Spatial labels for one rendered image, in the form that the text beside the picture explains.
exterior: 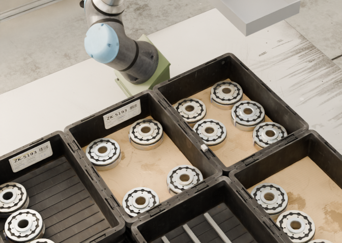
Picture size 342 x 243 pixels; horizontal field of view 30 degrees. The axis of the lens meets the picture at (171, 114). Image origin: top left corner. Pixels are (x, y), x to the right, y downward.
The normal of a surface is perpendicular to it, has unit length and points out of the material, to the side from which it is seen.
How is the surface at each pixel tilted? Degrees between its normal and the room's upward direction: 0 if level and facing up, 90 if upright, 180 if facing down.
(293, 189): 0
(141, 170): 0
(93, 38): 44
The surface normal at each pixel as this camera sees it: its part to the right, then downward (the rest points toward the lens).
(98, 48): -0.56, -0.15
